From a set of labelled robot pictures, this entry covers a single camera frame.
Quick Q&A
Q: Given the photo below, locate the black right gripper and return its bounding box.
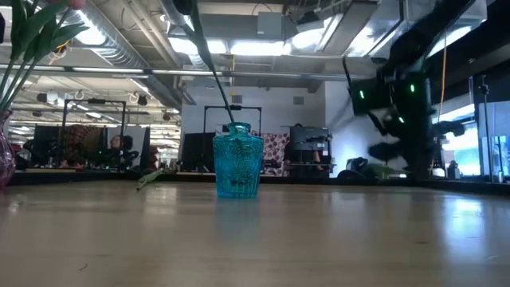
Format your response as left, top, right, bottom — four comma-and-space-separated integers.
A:
368, 115, 466, 180

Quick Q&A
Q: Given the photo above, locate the blue glass vase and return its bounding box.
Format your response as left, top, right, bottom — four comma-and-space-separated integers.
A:
212, 122, 265, 200

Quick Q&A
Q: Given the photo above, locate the pink glass vase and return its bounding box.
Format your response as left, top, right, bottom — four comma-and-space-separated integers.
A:
0, 109, 17, 191

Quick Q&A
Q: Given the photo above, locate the dark bottle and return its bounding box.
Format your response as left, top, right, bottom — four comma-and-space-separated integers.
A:
446, 159, 462, 179

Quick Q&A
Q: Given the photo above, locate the black backpack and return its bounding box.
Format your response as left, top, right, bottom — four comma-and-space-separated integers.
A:
337, 156, 371, 179

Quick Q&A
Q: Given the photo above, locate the black tripod stand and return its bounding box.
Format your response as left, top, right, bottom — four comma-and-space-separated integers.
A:
477, 75, 496, 176

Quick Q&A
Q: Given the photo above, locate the person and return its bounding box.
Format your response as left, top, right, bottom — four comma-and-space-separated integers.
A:
284, 122, 322, 167
107, 134, 136, 168

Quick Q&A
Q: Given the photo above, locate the black equipment shelf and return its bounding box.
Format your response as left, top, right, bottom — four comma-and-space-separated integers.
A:
288, 126, 336, 179

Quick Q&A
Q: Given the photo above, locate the red white dotted cloth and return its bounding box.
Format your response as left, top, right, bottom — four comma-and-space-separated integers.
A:
261, 132, 292, 177

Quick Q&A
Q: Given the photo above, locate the long silver pipe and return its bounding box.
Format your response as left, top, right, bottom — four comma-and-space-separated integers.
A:
0, 63, 347, 84

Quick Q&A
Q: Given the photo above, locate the ceiling light panel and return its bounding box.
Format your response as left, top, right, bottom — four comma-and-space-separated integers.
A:
167, 37, 292, 57

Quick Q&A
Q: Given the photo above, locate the grey ceiling box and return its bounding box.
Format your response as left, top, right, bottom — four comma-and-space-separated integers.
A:
257, 10, 284, 36

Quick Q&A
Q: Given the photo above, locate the black monitor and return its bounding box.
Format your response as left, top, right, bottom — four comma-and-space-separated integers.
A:
179, 132, 215, 173

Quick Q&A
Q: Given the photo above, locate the white partition panel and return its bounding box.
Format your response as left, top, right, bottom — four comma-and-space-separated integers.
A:
106, 126, 147, 168

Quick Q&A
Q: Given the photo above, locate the red plaid cloth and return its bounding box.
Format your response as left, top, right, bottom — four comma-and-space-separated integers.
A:
65, 124, 107, 163

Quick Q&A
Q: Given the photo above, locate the yellow hanging strap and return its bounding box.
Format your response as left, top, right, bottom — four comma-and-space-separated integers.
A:
437, 35, 448, 124

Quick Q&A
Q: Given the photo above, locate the black table frame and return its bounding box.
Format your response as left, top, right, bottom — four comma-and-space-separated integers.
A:
7, 169, 510, 197

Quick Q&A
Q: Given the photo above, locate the black gantry frame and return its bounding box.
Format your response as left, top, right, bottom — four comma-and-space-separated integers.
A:
202, 104, 263, 135

